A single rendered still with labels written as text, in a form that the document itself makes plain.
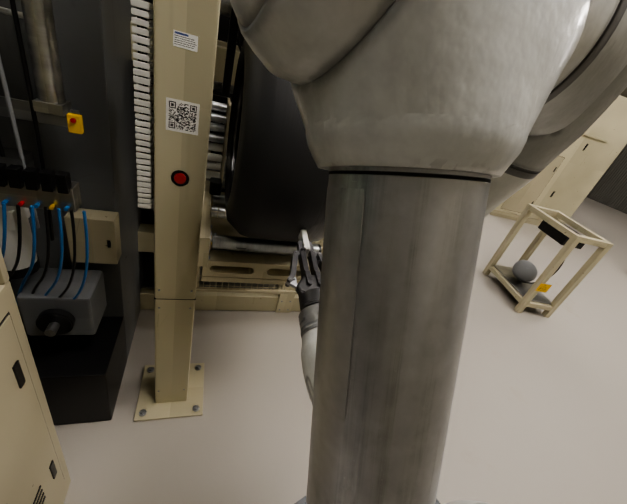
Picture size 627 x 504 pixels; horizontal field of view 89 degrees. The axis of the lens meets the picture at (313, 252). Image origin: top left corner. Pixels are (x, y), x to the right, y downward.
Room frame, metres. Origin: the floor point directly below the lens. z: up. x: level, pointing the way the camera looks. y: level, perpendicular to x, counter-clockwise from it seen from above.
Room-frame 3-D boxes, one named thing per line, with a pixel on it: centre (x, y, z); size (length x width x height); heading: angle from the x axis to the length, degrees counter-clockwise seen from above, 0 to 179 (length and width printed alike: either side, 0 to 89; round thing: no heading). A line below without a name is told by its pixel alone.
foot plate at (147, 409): (0.84, 0.43, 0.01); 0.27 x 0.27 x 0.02; 23
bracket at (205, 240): (0.89, 0.36, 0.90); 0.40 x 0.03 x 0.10; 23
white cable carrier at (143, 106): (0.78, 0.49, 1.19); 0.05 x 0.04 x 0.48; 23
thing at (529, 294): (2.75, -1.98, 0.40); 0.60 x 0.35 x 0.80; 13
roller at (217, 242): (0.83, 0.14, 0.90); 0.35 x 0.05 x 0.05; 113
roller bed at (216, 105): (1.22, 0.55, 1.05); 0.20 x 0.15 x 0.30; 113
